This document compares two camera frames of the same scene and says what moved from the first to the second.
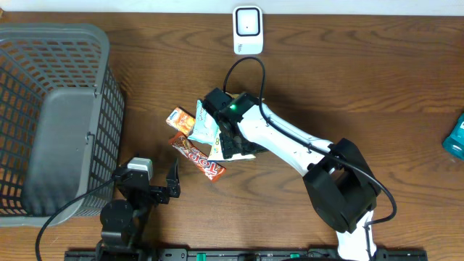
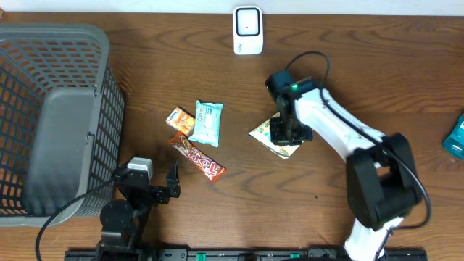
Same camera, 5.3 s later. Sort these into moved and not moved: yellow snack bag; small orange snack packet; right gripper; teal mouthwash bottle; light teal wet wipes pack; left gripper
Moved: yellow snack bag; right gripper
Not moved: light teal wet wipes pack; left gripper; small orange snack packet; teal mouthwash bottle
